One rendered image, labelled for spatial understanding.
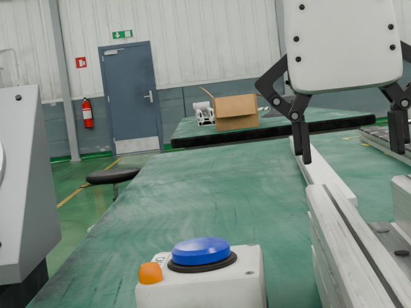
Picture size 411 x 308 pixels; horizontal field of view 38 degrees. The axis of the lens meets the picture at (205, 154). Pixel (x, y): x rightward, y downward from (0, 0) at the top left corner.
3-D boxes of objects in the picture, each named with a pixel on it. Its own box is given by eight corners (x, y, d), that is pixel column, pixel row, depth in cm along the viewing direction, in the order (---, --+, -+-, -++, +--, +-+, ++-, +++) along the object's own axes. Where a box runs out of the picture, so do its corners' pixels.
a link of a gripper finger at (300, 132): (302, 91, 57) (309, 160, 58) (269, 95, 58) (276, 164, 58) (304, 91, 54) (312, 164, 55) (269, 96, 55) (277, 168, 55)
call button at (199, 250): (178, 264, 43) (175, 238, 43) (233, 260, 43) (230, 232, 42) (170, 283, 39) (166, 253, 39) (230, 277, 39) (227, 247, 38)
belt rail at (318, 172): (290, 146, 167) (288, 136, 166) (304, 145, 166) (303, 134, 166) (325, 225, 72) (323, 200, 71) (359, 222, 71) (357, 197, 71)
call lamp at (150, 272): (142, 277, 39) (139, 260, 39) (164, 275, 39) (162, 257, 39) (137, 285, 37) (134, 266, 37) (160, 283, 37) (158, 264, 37)
